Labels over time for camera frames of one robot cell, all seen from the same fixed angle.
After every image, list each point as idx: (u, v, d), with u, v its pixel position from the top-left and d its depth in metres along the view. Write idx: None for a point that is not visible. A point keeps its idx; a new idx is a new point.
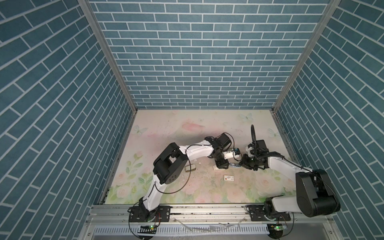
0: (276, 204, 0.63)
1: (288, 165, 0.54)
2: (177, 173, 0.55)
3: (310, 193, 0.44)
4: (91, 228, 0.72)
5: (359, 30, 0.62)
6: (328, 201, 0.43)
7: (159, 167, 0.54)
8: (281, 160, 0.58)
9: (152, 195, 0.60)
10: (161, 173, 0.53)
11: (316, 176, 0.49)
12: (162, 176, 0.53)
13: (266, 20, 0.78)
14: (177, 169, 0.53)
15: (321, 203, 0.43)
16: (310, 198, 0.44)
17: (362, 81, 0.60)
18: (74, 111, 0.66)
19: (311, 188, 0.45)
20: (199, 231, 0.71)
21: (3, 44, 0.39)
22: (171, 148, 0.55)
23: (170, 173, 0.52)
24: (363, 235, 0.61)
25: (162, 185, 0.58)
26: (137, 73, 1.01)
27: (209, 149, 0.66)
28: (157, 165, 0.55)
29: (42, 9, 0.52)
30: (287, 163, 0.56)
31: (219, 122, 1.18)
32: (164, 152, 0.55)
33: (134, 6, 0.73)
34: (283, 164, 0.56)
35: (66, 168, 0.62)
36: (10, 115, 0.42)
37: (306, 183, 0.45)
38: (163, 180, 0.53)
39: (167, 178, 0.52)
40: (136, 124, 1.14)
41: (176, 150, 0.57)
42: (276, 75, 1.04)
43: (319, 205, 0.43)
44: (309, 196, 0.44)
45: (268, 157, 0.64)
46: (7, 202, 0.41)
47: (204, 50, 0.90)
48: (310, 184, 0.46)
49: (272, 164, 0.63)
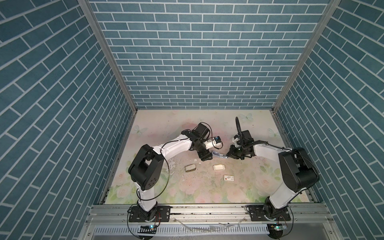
0: (275, 202, 0.63)
1: (272, 148, 0.58)
2: (156, 175, 0.51)
3: (292, 169, 0.49)
4: (91, 228, 0.72)
5: (359, 30, 0.62)
6: (308, 175, 0.48)
7: (136, 173, 0.50)
8: (266, 145, 0.63)
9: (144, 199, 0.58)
10: (139, 179, 0.49)
11: (296, 153, 0.54)
12: (141, 182, 0.48)
13: (266, 20, 0.78)
14: (155, 171, 0.49)
15: (303, 177, 0.48)
16: (293, 173, 0.49)
17: (361, 81, 0.61)
18: (75, 111, 0.66)
19: (292, 165, 0.49)
20: (199, 231, 0.71)
21: (3, 44, 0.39)
22: (145, 151, 0.50)
23: (148, 177, 0.48)
24: (363, 235, 0.61)
25: (145, 191, 0.55)
26: (137, 73, 1.01)
27: (186, 143, 0.63)
28: (133, 172, 0.50)
29: (42, 9, 0.52)
30: (271, 147, 0.59)
31: (219, 122, 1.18)
32: (137, 157, 0.50)
33: (134, 6, 0.73)
34: (267, 148, 0.60)
35: (66, 168, 0.62)
36: (10, 115, 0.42)
37: (288, 162, 0.50)
38: (142, 186, 0.48)
39: (146, 183, 0.48)
40: (136, 124, 1.14)
41: (150, 151, 0.52)
42: (276, 75, 1.04)
43: (302, 179, 0.48)
44: (292, 171, 0.48)
45: (254, 145, 0.69)
46: (7, 202, 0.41)
47: (204, 50, 0.90)
48: (292, 161, 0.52)
49: (258, 151, 0.67)
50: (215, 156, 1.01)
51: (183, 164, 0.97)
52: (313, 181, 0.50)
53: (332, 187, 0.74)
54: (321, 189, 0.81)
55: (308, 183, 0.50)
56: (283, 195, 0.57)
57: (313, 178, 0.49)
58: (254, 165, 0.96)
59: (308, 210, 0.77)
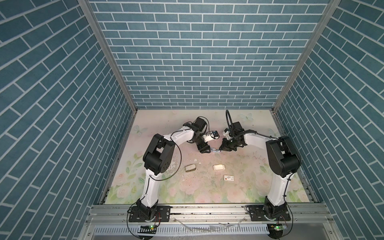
0: (273, 199, 0.64)
1: (260, 137, 0.63)
2: (168, 160, 0.58)
3: (277, 155, 0.54)
4: (91, 228, 0.72)
5: (359, 30, 0.62)
6: (290, 161, 0.53)
7: (149, 160, 0.56)
8: (255, 135, 0.67)
9: (149, 192, 0.62)
10: (154, 165, 0.56)
11: (282, 141, 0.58)
12: (155, 167, 0.55)
13: (266, 20, 0.78)
14: (168, 156, 0.57)
15: (286, 162, 0.53)
16: (278, 159, 0.54)
17: (362, 81, 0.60)
18: (75, 111, 0.66)
19: (278, 152, 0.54)
20: (199, 231, 0.71)
21: (3, 44, 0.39)
22: (157, 139, 0.57)
23: (162, 161, 0.55)
24: (363, 235, 0.61)
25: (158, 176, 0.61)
26: (137, 73, 1.01)
27: (191, 133, 0.72)
28: (148, 158, 0.57)
29: (42, 9, 0.52)
30: (260, 136, 0.64)
31: (220, 122, 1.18)
32: (150, 145, 0.57)
33: (134, 6, 0.73)
34: (257, 137, 0.64)
35: (66, 168, 0.62)
36: (11, 115, 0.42)
37: (274, 148, 0.54)
38: (158, 170, 0.55)
39: (161, 167, 0.55)
40: (136, 124, 1.14)
41: (162, 139, 0.59)
42: (276, 75, 1.04)
43: (286, 164, 0.53)
44: (277, 157, 0.53)
45: (244, 135, 0.73)
46: (7, 202, 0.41)
47: (204, 50, 0.90)
48: (278, 148, 0.59)
49: (247, 140, 0.72)
50: (215, 156, 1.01)
51: (183, 164, 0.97)
52: (296, 166, 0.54)
53: (331, 187, 0.75)
54: (321, 189, 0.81)
55: (292, 168, 0.55)
56: (276, 186, 0.60)
57: (296, 163, 0.54)
58: (254, 165, 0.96)
59: (308, 211, 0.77)
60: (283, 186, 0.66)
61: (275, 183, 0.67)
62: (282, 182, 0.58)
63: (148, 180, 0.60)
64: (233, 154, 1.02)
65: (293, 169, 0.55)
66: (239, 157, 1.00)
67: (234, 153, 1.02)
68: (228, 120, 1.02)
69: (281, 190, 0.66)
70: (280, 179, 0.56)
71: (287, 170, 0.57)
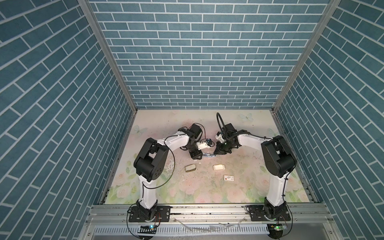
0: (272, 200, 0.64)
1: (256, 138, 0.62)
2: (161, 165, 0.54)
3: (273, 156, 0.54)
4: (91, 228, 0.72)
5: (359, 30, 0.62)
6: (286, 160, 0.54)
7: (141, 166, 0.53)
8: (249, 135, 0.67)
9: (146, 196, 0.60)
10: (145, 171, 0.52)
11: (276, 142, 0.59)
12: (147, 173, 0.52)
13: (266, 20, 0.78)
14: (161, 161, 0.53)
15: (283, 163, 0.53)
16: (275, 160, 0.54)
17: (362, 81, 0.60)
18: (74, 111, 0.66)
19: (273, 153, 0.54)
20: (199, 231, 0.71)
21: (3, 44, 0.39)
22: (149, 144, 0.54)
23: (154, 167, 0.51)
24: (363, 235, 0.61)
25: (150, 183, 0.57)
26: (137, 73, 1.01)
27: (185, 138, 0.69)
28: (139, 164, 0.53)
29: (42, 9, 0.52)
30: (254, 137, 0.63)
31: (216, 125, 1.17)
32: (142, 150, 0.54)
33: (134, 6, 0.73)
34: (252, 139, 0.64)
35: (66, 168, 0.62)
36: (10, 115, 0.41)
37: (270, 149, 0.54)
38: (149, 176, 0.51)
39: (153, 173, 0.52)
40: (136, 124, 1.14)
41: (155, 144, 0.56)
42: (276, 75, 1.04)
43: (282, 164, 0.53)
44: (274, 158, 0.53)
45: (238, 135, 0.73)
46: (7, 202, 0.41)
47: (204, 50, 0.90)
48: (274, 149, 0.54)
49: (242, 142, 0.72)
50: (215, 156, 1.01)
51: (183, 164, 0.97)
52: (292, 165, 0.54)
53: (331, 188, 0.75)
54: (321, 189, 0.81)
55: (288, 168, 0.55)
56: (275, 185, 0.59)
57: (292, 163, 0.55)
58: (254, 165, 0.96)
59: (307, 210, 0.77)
60: (281, 185, 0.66)
61: (274, 183, 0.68)
62: (279, 182, 0.58)
63: (142, 186, 0.58)
64: (233, 154, 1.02)
65: (289, 168, 0.56)
66: (239, 158, 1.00)
67: (234, 153, 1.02)
68: (219, 119, 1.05)
69: (280, 189, 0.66)
70: (277, 179, 0.56)
71: (285, 170, 0.57)
